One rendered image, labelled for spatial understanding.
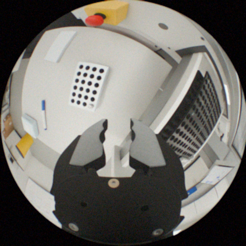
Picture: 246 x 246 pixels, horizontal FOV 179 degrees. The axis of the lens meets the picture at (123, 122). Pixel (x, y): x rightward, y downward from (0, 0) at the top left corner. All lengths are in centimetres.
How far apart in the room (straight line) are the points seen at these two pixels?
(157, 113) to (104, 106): 16
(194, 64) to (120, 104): 23
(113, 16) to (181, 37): 13
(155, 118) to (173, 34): 20
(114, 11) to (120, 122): 31
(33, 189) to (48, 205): 67
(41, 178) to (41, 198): 81
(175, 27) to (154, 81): 19
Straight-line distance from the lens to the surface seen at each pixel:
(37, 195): 345
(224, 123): 43
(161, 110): 17
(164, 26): 21
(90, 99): 24
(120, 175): 21
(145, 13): 21
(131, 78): 26
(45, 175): 347
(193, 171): 333
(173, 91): 17
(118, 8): 18
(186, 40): 21
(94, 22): 19
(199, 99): 20
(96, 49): 28
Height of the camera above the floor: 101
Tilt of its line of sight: 62 degrees down
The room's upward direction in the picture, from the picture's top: 172 degrees clockwise
